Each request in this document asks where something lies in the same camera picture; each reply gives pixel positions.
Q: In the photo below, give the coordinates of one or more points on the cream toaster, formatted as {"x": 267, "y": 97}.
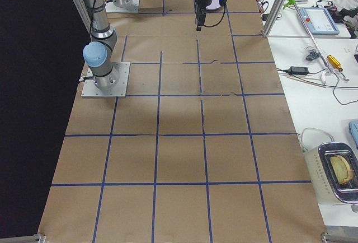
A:
{"x": 327, "y": 189}

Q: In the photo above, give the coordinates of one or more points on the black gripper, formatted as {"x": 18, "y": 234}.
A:
{"x": 202, "y": 2}

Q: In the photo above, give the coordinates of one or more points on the black power adapter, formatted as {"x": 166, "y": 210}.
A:
{"x": 298, "y": 70}

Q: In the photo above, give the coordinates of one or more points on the teach pendant tablet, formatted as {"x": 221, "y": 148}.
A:
{"x": 318, "y": 20}

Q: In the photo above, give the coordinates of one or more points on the aluminium frame post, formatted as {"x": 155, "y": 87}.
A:
{"x": 275, "y": 10}

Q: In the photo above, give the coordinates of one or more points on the brown paper table cover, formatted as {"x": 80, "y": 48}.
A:
{"x": 202, "y": 148}

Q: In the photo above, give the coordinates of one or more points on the green handled reacher stick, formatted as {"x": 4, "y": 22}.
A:
{"x": 330, "y": 69}

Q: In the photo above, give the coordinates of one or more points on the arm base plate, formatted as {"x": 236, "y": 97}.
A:
{"x": 122, "y": 6}
{"x": 113, "y": 85}

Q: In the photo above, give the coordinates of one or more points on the yellow black hand tool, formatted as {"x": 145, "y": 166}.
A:
{"x": 334, "y": 62}

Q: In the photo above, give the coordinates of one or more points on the toast slice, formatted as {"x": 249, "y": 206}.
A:
{"x": 342, "y": 169}

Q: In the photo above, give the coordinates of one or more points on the lilac round plate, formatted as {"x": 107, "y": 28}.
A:
{"x": 213, "y": 6}

